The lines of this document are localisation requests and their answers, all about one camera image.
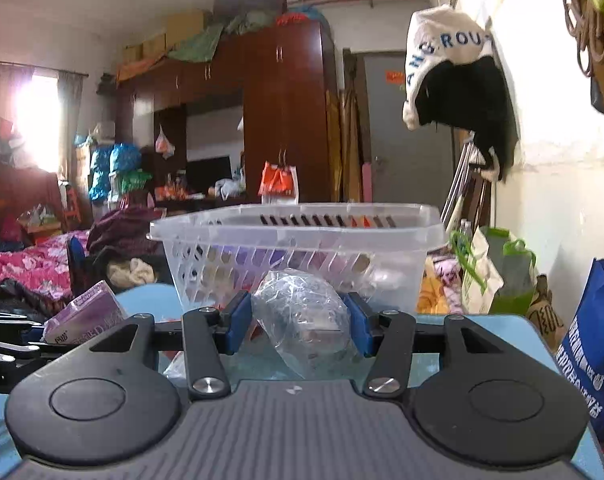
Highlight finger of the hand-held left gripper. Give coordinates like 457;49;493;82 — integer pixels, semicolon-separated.
0;309;44;332
0;337;49;362

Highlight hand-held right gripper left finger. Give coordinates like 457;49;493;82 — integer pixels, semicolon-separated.
89;290;254;402

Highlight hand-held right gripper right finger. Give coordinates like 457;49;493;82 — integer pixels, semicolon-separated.
344;291;513;402

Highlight clear plastic bag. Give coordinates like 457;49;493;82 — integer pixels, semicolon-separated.
251;268;364;382

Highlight white plastic basket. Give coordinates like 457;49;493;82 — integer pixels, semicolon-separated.
147;202;449;315

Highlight black bag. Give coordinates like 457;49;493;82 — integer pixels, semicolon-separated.
0;276;69;317

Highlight pink floral blanket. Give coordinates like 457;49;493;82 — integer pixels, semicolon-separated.
0;231;91;307

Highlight yellow cloth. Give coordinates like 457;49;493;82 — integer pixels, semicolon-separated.
416;254;464;317

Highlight purple box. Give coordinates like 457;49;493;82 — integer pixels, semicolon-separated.
42;280;129;347

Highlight white tote bag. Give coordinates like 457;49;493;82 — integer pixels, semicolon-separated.
448;224;506;314

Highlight orange and white bag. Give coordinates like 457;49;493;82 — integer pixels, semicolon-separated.
258;161;299;207

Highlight dark purple cloth heap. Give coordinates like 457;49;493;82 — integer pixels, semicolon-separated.
86;204;164;262

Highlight black television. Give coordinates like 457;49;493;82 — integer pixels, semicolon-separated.
185;155;234;194

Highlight grey door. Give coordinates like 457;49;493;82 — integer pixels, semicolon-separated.
351;50;459;207

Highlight folded metal rack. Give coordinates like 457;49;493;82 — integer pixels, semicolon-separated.
438;129;484;227

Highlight blue cutting mat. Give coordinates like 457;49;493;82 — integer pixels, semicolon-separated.
0;282;604;480

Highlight blue plastic bags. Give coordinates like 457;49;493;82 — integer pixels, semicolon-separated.
88;141;141;202

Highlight white hanging plastic bag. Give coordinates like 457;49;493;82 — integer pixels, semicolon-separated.
154;124;177;159

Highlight window curtain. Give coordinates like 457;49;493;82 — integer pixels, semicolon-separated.
0;59;86;182

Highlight brown wooden wardrobe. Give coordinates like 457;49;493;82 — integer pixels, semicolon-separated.
114;21;341;207

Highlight black hanging garment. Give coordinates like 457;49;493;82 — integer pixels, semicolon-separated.
413;54;521;182

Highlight blue shopping bag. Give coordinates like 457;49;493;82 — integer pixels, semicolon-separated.
556;255;604;444

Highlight green cloth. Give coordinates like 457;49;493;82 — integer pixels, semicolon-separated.
168;11;279;64

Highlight small cardboard box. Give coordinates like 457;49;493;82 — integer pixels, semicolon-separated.
141;33;169;59

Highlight large cardboard box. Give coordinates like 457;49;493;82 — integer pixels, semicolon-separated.
166;9;214;49

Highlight coiled brown rope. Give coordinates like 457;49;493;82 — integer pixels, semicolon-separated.
561;0;604;77

